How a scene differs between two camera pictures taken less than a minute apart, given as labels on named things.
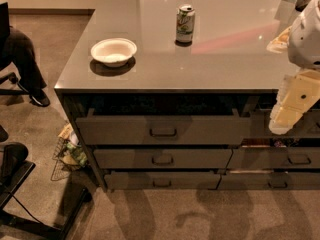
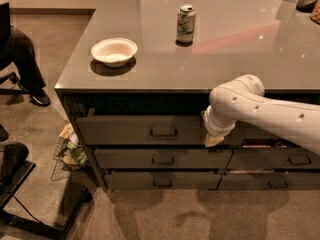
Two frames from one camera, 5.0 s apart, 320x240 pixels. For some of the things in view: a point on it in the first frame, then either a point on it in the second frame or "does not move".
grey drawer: x=164 y=129 does not move
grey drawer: x=275 y=158 does not move
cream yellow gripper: x=306 y=42 to x=211 y=126
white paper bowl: x=113 y=52 does not move
